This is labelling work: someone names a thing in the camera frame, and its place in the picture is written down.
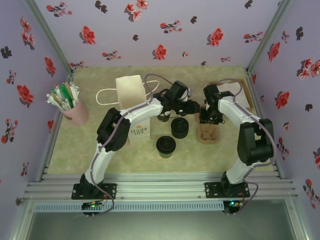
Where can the stack of paper cups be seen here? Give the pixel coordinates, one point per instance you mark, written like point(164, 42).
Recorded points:
point(163, 118)

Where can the green wrapped straw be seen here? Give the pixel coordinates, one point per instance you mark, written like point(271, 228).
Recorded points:
point(67, 93)
point(61, 96)

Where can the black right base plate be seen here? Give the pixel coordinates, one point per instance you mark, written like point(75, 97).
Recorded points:
point(212, 191)

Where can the white printed paper bag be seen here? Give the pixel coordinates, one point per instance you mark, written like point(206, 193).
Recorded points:
point(130, 90)

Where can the black cup lid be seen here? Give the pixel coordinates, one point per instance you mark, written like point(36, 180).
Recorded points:
point(166, 144)

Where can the black controller board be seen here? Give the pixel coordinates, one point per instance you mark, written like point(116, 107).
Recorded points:
point(232, 206)
point(88, 207)

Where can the white wrapped straw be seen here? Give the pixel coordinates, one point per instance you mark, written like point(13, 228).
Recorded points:
point(51, 100)
point(75, 90)

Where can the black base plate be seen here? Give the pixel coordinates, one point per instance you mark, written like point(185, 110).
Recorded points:
point(212, 191)
point(110, 191)

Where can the aluminium corner post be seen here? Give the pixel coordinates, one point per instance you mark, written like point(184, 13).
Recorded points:
point(47, 32)
point(270, 35)

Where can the green paper coffee cup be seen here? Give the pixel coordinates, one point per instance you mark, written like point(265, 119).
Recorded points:
point(166, 155)

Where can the pink straw holder cup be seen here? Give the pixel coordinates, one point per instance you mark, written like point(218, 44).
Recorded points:
point(77, 115)

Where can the stack of black lids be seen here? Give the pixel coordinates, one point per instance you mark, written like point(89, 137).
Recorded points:
point(179, 127)

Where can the brown cardboard napkin box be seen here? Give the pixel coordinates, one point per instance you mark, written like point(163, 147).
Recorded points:
point(246, 87)

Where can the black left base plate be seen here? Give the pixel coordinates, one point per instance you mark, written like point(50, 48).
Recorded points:
point(110, 191)

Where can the aluminium front rail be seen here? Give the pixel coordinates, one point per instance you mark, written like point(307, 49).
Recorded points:
point(160, 185)

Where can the stack of pulp cup carriers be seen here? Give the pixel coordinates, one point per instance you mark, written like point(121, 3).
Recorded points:
point(208, 136)

